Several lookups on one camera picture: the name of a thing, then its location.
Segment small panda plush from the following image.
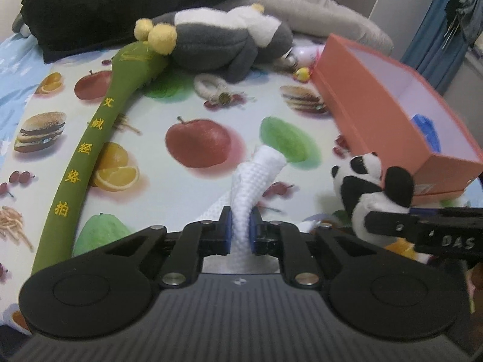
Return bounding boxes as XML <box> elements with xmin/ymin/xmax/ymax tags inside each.
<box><xmin>331</xmin><ymin>152</ymin><xmax>419</xmax><ymax>261</ymax></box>

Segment black garment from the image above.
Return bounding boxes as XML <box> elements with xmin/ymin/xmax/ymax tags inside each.
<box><xmin>20</xmin><ymin>0</ymin><xmax>265</xmax><ymax>64</ymax></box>

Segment grey white penguin plush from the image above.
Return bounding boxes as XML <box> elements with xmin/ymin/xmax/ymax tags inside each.
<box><xmin>133</xmin><ymin>3</ymin><xmax>293</xmax><ymax>83</ymax></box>

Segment blue curtain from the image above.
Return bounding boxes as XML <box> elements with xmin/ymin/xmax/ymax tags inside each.
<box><xmin>400</xmin><ymin>0</ymin><xmax>468</xmax><ymax>95</ymax></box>

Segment hanging clothes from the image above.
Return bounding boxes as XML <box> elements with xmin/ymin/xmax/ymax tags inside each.
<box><xmin>442</xmin><ymin>0</ymin><xmax>482</xmax><ymax>49</ymax></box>

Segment white knitted cloth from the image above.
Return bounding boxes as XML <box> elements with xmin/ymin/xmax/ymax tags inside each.
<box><xmin>197</xmin><ymin>145</ymin><xmax>286</xmax><ymax>275</ymax></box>

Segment pink cardboard box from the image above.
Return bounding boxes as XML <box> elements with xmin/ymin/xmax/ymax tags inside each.
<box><xmin>311</xmin><ymin>34</ymin><xmax>482</xmax><ymax>204</ymax></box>

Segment green massage stick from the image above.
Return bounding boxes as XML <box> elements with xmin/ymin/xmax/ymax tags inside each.
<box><xmin>31</xmin><ymin>41</ymin><xmax>168</xmax><ymax>274</ymax></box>

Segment fruit print table sheet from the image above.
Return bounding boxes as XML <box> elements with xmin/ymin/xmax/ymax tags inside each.
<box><xmin>1</xmin><ymin>50</ymin><xmax>347</xmax><ymax>332</ymax></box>

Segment small yellow chick toy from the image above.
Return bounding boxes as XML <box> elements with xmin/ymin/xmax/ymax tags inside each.
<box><xmin>293</xmin><ymin>67</ymin><xmax>311</xmax><ymax>83</ymax></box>

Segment blue plastic packaging bag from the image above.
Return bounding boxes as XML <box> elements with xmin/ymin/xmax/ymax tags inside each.
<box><xmin>411</xmin><ymin>114</ymin><xmax>441</xmax><ymax>154</ymax></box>

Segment white spray bottle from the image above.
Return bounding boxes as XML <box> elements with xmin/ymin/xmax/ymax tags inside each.
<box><xmin>285</xmin><ymin>44</ymin><xmax>325</xmax><ymax>69</ymax></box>

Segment white hair scrunchie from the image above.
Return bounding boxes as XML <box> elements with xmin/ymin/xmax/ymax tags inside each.
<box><xmin>193</xmin><ymin>74</ymin><xmax>229</xmax><ymax>100</ymax></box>

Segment grey quilted blanket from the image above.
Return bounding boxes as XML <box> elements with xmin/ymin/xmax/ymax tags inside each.
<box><xmin>216</xmin><ymin>0</ymin><xmax>394</xmax><ymax>56</ymax></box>

